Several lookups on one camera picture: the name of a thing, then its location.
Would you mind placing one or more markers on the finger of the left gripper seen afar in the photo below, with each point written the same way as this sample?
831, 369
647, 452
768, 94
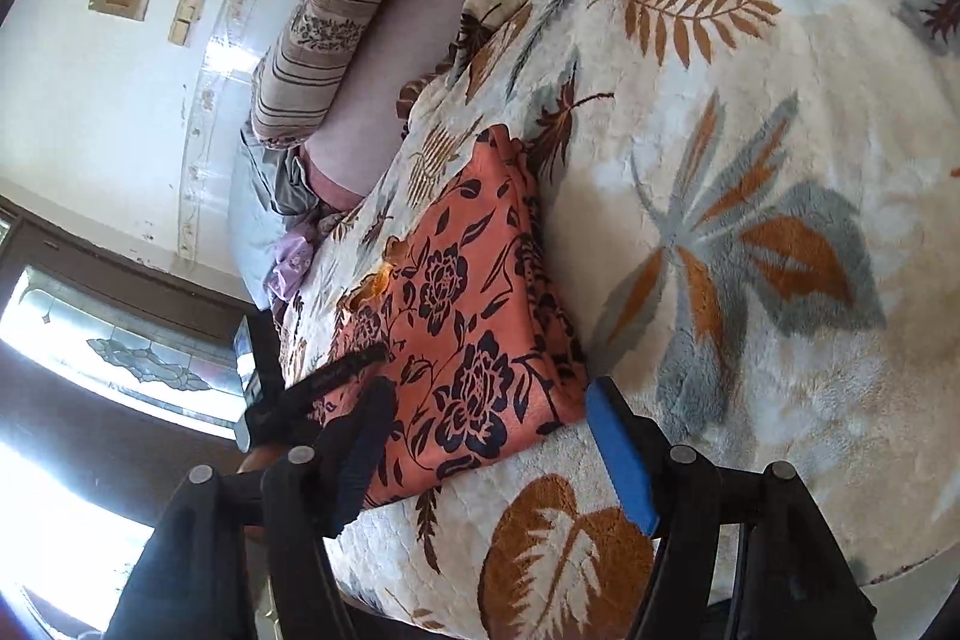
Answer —
298, 399

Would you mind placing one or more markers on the beige wall switch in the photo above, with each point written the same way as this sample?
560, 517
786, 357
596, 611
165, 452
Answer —
187, 13

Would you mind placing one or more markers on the person's right hand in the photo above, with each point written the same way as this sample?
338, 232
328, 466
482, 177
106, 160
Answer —
263, 457

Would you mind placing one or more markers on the purple floral cloth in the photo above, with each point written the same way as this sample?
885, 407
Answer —
293, 256

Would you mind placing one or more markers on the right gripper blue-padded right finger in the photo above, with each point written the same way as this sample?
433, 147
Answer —
740, 554

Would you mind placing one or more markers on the orange black floral garment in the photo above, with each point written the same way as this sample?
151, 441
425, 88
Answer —
484, 359

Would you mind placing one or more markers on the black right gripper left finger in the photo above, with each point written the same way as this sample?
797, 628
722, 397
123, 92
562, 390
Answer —
191, 580

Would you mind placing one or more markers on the cream leaf-pattern fleece blanket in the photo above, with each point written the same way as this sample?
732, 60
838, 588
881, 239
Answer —
750, 211

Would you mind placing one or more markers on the pink quilted bed sheet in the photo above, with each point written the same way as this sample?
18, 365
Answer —
362, 132

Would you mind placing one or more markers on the light blue grey cloth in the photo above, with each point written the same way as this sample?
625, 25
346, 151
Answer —
269, 194

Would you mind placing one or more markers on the stained glass window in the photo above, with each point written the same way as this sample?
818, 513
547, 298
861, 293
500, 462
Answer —
131, 361

